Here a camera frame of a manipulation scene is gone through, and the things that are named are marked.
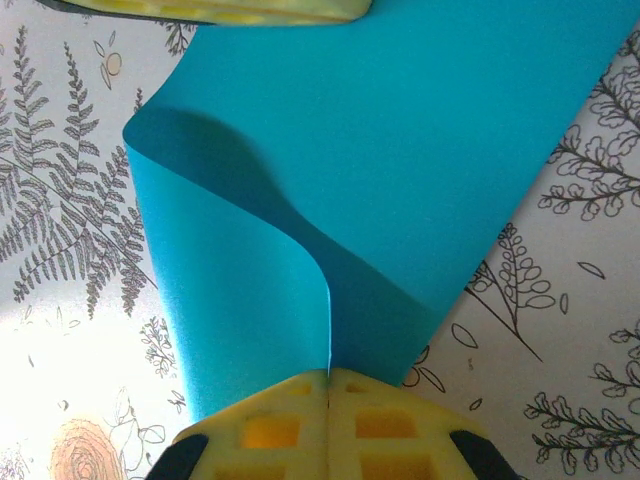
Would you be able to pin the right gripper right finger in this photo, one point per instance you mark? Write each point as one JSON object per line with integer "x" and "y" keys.
{"x": 390, "y": 450}

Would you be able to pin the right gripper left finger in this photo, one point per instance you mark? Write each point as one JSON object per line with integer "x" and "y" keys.
{"x": 280, "y": 450}

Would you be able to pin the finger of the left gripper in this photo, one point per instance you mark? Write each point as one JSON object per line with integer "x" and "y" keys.
{"x": 250, "y": 10}

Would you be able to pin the blue paper sheet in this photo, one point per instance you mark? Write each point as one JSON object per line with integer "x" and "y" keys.
{"x": 375, "y": 125}

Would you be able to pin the floral patterned table cover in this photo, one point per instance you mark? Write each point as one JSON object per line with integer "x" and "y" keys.
{"x": 75, "y": 200}

